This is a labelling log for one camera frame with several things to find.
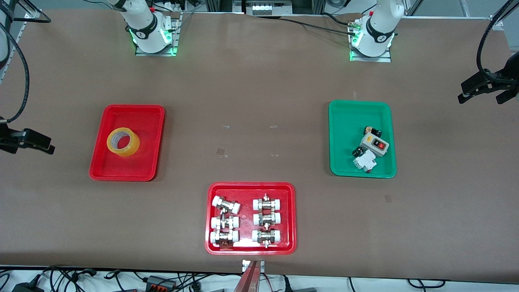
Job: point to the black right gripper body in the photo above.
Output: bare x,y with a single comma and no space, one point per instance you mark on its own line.
5,137

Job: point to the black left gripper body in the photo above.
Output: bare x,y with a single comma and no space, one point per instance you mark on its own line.
509,72

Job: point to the yellow packing tape roll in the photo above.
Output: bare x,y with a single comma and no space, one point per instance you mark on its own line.
130,148

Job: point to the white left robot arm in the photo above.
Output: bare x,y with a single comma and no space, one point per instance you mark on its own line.
379,24

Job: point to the empty red plastic tray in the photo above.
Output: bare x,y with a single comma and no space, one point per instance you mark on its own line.
142,121

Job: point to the green plastic tray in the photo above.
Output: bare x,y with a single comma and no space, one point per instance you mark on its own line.
344,138

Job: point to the red tray holding fittings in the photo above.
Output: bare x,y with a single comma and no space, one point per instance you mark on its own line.
246,202

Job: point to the small black electrical component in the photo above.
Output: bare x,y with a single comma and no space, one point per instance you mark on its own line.
375,132

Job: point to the white circuit breaker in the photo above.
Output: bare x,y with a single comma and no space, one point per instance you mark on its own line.
365,161

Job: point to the black round knob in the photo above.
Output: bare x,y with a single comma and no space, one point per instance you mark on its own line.
357,152

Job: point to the black power adapter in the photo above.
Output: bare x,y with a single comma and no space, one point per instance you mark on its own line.
26,287

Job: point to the dark connector block orange tabs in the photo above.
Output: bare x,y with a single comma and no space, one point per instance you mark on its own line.
160,282

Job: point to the white metal pipe fitting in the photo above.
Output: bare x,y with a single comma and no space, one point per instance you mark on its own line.
267,219
226,205
224,237
224,222
267,204
266,236

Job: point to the grey power strip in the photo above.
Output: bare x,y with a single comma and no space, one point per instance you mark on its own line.
267,7

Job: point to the reddish metal bar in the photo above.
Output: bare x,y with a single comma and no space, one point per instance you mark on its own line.
249,282

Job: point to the aluminium frame profile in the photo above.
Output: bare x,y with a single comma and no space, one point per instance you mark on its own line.
502,20
30,12

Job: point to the grey switch box red button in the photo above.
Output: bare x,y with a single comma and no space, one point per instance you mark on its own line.
371,142

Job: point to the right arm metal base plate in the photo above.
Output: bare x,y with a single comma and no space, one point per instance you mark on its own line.
175,36

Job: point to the small silver bracket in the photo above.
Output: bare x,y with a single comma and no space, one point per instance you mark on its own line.
245,265

